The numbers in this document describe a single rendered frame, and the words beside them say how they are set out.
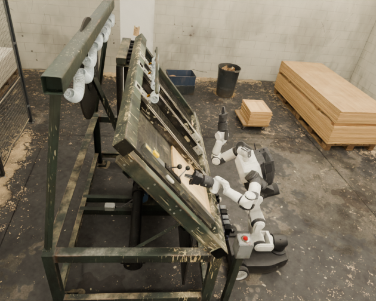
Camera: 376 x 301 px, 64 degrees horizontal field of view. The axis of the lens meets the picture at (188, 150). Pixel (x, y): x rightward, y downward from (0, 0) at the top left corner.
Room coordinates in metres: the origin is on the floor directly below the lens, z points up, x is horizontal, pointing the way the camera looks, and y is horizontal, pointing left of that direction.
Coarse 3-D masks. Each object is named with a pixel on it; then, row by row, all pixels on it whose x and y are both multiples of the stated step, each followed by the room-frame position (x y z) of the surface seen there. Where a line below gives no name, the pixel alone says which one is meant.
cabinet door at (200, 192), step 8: (176, 152) 2.13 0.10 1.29; (176, 160) 2.01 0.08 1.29; (184, 160) 2.18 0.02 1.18; (176, 168) 1.88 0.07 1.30; (184, 168) 2.05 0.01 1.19; (184, 184) 1.82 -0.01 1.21; (192, 192) 1.83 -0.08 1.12; (200, 192) 1.97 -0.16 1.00; (200, 200) 1.86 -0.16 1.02; (208, 208) 1.88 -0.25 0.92
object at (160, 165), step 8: (144, 144) 1.69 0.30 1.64; (144, 152) 1.65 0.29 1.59; (152, 152) 1.68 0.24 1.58; (152, 160) 1.66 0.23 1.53; (160, 160) 1.69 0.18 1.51; (160, 168) 1.67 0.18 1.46; (176, 184) 1.69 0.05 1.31; (192, 200) 1.71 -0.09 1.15; (200, 208) 1.72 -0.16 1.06; (208, 216) 1.74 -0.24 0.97
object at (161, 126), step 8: (144, 96) 2.12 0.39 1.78; (144, 104) 2.13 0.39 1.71; (144, 112) 2.13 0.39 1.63; (152, 112) 2.14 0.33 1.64; (152, 120) 2.14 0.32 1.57; (160, 120) 2.17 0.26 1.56; (160, 128) 2.15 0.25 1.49; (168, 128) 2.21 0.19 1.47; (168, 136) 2.16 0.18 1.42; (176, 144) 2.17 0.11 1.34; (184, 152) 2.19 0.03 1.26; (192, 160) 2.20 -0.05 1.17; (200, 168) 2.23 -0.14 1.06
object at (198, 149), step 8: (144, 72) 2.57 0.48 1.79; (144, 80) 2.59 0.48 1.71; (144, 88) 2.59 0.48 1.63; (160, 96) 2.63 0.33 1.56; (160, 104) 2.62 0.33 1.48; (168, 112) 2.63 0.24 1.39; (176, 120) 2.65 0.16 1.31; (184, 128) 2.66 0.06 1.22; (192, 136) 2.72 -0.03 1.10; (192, 144) 2.68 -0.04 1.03; (200, 152) 2.69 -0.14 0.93
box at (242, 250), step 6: (240, 234) 1.63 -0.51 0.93; (246, 234) 1.64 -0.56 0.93; (234, 240) 1.64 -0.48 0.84; (240, 240) 1.57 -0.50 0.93; (246, 240) 1.58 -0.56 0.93; (234, 246) 1.61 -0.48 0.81; (240, 246) 1.53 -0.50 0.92; (246, 246) 1.53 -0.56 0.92; (252, 246) 1.54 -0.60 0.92; (234, 252) 1.57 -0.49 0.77; (240, 252) 1.53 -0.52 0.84; (246, 252) 1.54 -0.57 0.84; (240, 258) 1.53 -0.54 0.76; (246, 258) 1.54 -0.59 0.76
